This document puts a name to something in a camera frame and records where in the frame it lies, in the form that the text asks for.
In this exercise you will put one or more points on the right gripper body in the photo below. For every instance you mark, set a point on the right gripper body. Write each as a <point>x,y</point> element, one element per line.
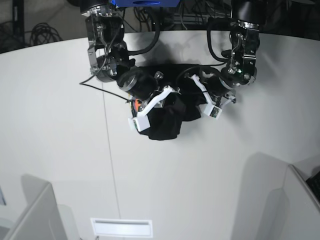
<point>154,89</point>

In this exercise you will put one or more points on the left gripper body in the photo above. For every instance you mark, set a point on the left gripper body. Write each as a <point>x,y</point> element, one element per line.
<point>208,85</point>

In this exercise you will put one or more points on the black T-shirt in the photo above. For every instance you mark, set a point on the black T-shirt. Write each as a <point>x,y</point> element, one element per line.
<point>167,125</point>

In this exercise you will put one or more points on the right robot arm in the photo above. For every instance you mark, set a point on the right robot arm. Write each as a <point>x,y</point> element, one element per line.
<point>109,57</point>

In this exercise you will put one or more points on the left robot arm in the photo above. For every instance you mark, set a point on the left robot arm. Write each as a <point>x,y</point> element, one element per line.
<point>239,63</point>

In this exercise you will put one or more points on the blue box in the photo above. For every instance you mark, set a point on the blue box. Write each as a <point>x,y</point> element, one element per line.
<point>145,3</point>

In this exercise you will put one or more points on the black keyboard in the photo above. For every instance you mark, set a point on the black keyboard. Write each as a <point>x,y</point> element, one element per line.
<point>314,185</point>

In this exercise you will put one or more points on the white slotted tray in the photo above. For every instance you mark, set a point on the white slotted tray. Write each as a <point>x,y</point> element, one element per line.
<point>122,228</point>

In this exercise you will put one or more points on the white cabinet left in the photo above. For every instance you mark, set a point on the white cabinet left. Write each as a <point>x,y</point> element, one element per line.
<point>36,215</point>

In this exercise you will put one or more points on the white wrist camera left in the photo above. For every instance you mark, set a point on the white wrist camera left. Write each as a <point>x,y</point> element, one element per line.
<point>212,111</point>

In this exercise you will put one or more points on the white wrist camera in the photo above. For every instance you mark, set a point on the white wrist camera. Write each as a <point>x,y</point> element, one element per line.
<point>139,123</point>
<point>212,111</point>

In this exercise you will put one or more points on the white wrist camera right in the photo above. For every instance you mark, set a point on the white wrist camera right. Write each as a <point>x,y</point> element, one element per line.
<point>139,123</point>

